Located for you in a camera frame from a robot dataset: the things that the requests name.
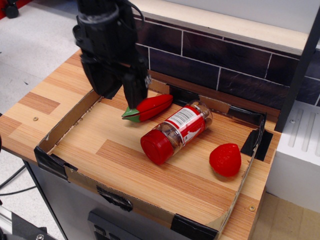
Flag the black metal bracket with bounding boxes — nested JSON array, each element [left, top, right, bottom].
[[0, 205, 51, 240]]

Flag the red toy chili pepper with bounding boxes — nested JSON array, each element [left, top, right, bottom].
[[121, 94, 174, 123]]

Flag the red toy strawberry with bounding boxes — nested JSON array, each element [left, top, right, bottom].
[[209, 143, 242, 177]]

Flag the black caster wheel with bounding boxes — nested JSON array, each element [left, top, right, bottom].
[[0, 0, 19, 19]]

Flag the black floor cables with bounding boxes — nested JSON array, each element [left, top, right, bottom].
[[0, 164, 37, 197]]

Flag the red-capped basil spice bottle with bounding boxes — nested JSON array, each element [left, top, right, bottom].
[[140, 100, 213, 165]]

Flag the black right shelf post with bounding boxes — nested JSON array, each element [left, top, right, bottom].
[[274, 8, 320, 133]]

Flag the grey cabinet under table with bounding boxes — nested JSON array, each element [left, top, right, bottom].
[[26, 163, 179, 240]]

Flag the light wooden shelf board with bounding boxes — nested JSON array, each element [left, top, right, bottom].
[[132, 0, 309, 56]]

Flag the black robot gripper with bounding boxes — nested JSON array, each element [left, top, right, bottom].
[[73, 0, 151, 109]]

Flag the white grooved side unit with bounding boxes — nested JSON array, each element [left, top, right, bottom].
[[265, 48, 320, 215]]

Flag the taped cardboard fence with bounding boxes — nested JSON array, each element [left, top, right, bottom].
[[34, 73, 280, 240]]

